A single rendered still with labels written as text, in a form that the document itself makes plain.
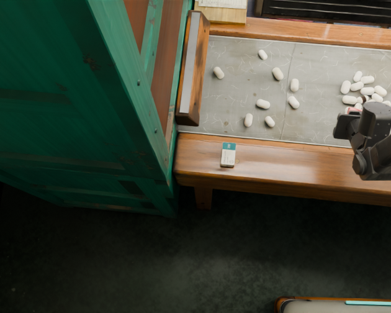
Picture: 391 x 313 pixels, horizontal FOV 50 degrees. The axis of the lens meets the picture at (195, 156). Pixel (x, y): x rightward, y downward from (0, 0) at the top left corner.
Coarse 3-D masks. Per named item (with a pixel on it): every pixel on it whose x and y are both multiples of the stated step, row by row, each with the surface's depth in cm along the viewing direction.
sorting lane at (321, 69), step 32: (224, 64) 118; (256, 64) 118; (288, 64) 118; (320, 64) 117; (352, 64) 117; (384, 64) 117; (224, 96) 116; (256, 96) 115; (288, 96) 115; (320, 96) 115; (384, 96) 114; (192, 128) 113; (224, 128) 113; (256, 128) 113; (288, 128) 113; (320, 128) 113
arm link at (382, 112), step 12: (372, 108) 86; (384, 108) 86; (360, 120) 88; (372, 120) 85; (384, 120) 84; (360, 132) 89; (372, 132) 85; (384, 132) 85; (372, 144) 86; (360, 156) 85; (360, 168) 84
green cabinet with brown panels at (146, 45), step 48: (0, 0) 34; (48, 0) 33; (96, 0) 34; (144, 0) 60; (0, 48) 45; (48, 48) 41; (96, 48) 39; (144, 48) 61; (0, 96) 57; (48, 96) 56; (96, 96) 52; (144, 96) 60; (0, 144) 88; (48, 144) 84; (96, 144) 80; (144, 144) 70
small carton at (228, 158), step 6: (222, 144) 109; (228, 144) 107; (234, 144) 107; (222, 150) 107; (228, 150) 107; (234, 150) 107; (222, 156) 106; (228, 156) 106; (234, 156) 106; (222, 162) 106; (228, 162) 106; (234, 162) 106
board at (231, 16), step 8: (200, 8) 119; (208, 8) 119; (216, 8) 119; (224, 8) 118; (232, 8) 118; (208, 16) 118; (216, 16) 118; (224, 16) 118; (232, 16) 118; (240, 16) 118; (240, 24) 118
